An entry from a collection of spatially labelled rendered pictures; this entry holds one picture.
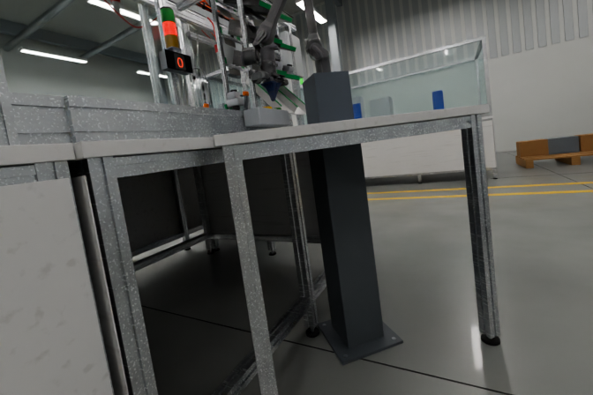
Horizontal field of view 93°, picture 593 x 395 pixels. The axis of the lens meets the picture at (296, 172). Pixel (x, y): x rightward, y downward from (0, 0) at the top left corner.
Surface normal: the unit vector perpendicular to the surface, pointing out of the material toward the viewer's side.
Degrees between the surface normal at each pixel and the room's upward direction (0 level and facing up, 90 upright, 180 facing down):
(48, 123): 90
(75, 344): 90
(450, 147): 90
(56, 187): 90
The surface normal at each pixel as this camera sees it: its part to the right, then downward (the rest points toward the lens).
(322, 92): 0.28, 0.04
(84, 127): 0.87, -0.08
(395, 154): -0.48, 0.14
